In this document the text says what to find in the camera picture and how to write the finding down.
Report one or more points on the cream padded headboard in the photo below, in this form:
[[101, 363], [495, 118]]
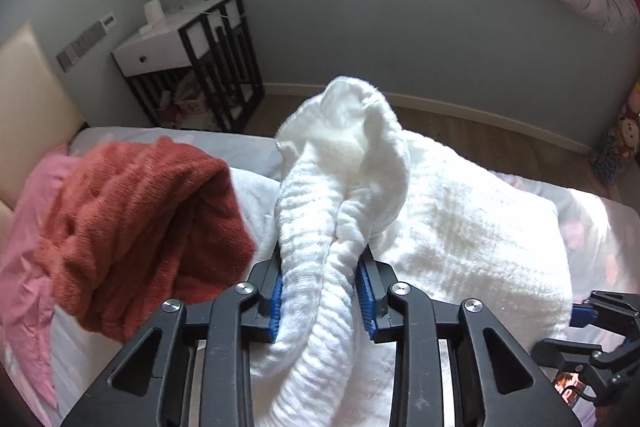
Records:
[[30, 107]]

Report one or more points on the white nightstand black frame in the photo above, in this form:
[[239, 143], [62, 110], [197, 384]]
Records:
[[165, 52]]

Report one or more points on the bed with dotted sheet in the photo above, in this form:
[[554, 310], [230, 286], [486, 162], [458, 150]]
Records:
[[595, 227]]

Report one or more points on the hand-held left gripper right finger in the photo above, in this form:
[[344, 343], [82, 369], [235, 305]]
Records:
[[365, 302]]

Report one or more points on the plain pink pillow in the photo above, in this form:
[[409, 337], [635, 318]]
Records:
[[25, 267]]

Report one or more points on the white crinkled garment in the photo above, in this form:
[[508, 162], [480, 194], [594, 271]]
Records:
[[450, 232]]

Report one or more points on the white box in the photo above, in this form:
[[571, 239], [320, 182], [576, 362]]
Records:
[[154, 12]]

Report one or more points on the wall outlet panel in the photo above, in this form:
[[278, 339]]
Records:
[[82, 44]]

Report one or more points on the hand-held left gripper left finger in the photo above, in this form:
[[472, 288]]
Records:
[[276, 302]]

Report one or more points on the colourful stuffed toy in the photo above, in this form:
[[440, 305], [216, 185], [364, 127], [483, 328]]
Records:
[[620, 142]]

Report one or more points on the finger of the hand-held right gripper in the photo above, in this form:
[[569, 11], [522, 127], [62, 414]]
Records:
[[560, 354], [582, 314]]

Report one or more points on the rust red garment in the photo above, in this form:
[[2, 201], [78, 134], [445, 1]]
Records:
[[140, 227]]

